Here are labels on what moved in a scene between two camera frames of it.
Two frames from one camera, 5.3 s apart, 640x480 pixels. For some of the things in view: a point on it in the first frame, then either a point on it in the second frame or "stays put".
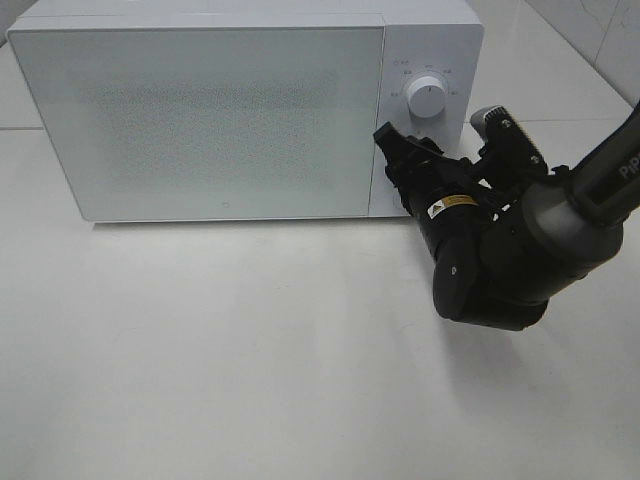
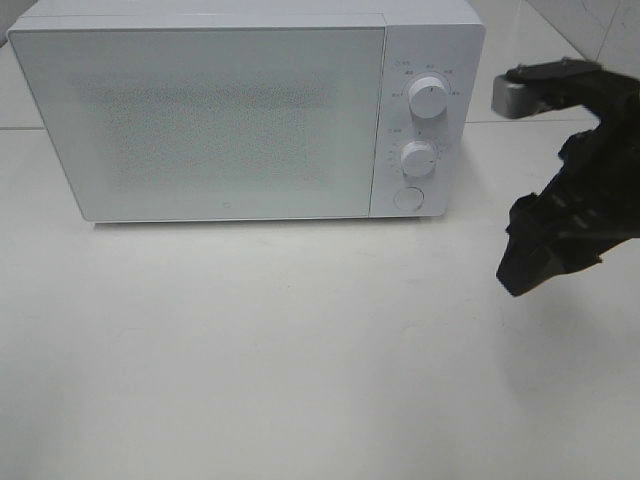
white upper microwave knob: (426, 97) stays put
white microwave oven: (220, 111) stays put
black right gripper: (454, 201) → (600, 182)
